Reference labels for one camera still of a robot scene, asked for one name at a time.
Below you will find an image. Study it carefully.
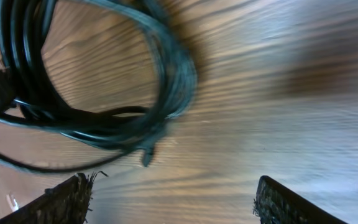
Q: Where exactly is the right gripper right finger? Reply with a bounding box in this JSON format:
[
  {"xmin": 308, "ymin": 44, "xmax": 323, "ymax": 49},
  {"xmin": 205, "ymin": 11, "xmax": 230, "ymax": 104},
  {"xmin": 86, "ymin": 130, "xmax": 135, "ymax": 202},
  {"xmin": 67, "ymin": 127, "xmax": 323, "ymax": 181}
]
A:
[{"xmin": 252, "ymin": 175, "xmax": 345, "ymax": 224}]

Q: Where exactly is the thin grey-tipped USB-C cable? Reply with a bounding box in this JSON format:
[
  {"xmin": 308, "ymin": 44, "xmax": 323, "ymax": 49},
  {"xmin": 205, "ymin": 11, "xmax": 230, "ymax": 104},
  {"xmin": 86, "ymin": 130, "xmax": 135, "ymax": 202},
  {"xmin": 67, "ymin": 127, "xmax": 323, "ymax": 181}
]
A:
[{"xmin": 0, "ymin": 139, "xmax": 130, "ymax": 174}]

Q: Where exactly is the black USB-A cable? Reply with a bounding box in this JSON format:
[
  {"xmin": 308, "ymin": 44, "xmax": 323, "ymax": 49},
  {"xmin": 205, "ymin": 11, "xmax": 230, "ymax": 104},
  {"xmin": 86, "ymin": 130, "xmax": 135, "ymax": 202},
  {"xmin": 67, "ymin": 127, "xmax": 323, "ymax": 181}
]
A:
[{"xmin": 0, "ymin": 0, "xmax": 198, "ymax": 147}]

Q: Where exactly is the black USB-C cable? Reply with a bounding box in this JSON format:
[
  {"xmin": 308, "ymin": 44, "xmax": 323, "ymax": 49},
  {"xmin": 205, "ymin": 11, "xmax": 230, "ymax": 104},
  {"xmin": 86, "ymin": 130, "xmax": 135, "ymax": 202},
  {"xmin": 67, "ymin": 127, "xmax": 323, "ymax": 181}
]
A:
[{"xmin": 57, "ymin": 102, "xmax": 195, "ymax": 168}]

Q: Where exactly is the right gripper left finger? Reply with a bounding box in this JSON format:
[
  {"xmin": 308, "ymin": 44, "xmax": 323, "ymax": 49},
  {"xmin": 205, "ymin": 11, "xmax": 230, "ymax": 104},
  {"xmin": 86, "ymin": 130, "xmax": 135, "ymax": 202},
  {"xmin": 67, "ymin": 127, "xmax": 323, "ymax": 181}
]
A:
[{"xmin": 0, "ymin": 172, "xmax": 98, "ymax": 224}]

